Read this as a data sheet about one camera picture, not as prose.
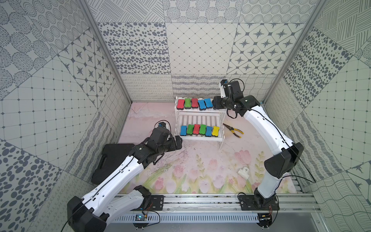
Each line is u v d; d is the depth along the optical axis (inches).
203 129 34.1
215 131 34.0
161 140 22.5
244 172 32.2
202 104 31.5
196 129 34.0
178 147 26.7
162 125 26.9
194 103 31.5
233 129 40.9
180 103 32.1
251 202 28.8
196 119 36.8
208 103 31.4
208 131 33.7
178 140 28.1
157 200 29.5
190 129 34.2
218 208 28.8
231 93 23.3
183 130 34.1
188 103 31.5
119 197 21.1
